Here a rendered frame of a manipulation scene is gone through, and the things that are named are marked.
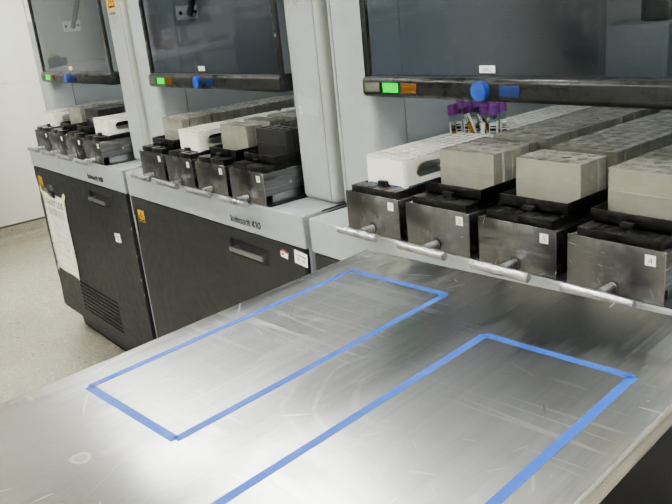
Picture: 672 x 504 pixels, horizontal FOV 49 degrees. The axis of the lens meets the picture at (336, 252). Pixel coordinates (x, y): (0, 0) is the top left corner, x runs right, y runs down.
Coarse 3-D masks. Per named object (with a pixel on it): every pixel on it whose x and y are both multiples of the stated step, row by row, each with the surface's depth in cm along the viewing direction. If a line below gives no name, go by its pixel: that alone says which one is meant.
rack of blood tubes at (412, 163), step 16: (416, 144) 135; (432, 144) 134; (448, 144) 133; (368, 160) 130; (384, 160) 127; (400, 160) 124; (416, 160) 125; (432, 160) 142; (368, 176) 132; (384, 176) 128; (400, 176) 125; (416, 176) 126; (432, 176) 129
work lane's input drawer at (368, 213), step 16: (352, 192) 130; (368, 192) 128; (384, 192) 125; (400, 192) 123; (416, 192) 126; (352, 208) 132; (368, 208) 128; (384, 208) 125; (400, 208) 122; (352, 224) 133; (368, 224) 129; (384, 224) 126; (400, 224) 123; (368, 240) 124
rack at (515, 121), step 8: (528, 112) 157; (536, 112) 156; (544, 112) 155; (552, 112) 154; (560, 112) 154; (568, 112) 153; (512, 120) 150; (520, 120) 149; (528, 120) 148; (536, 120) 147; (512, 128) 143
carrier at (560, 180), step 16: (528, 160) 108; (544, 160) 106; (560, 160) 106; (576, 160) 104; (528, 176) 109; (544, 176) 107; (560, 176) 105; (576, 176) 103; (528, 192) 110; (544, 192) 108; (560, 192) 106; (576, 192) 103
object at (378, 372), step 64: (384, 256) 92; (256, 320) 77; (320, 320) 75; (384, 320) 73; (448, 320) 72; (512, 320) 71; (576, 320) 69; (640, 320) 68; (64, 384) 67; (128, 384) 66; (192, 384) 64; (256, 384) 63; (320, 384) 62; (384, 384) 61; (448, 384) 60; (512, 384) 59; (576, 384) 58; (640, 384) 57; (0, 448) 58; (64, 448) 57; (128, 448) 56; (192, 448) 55; (256, 448) 54; (320, 448) 53; (384, 448) 52; (448, 448) 52; (512, 448) 51; (576, 448) 50; (640, 448) 51
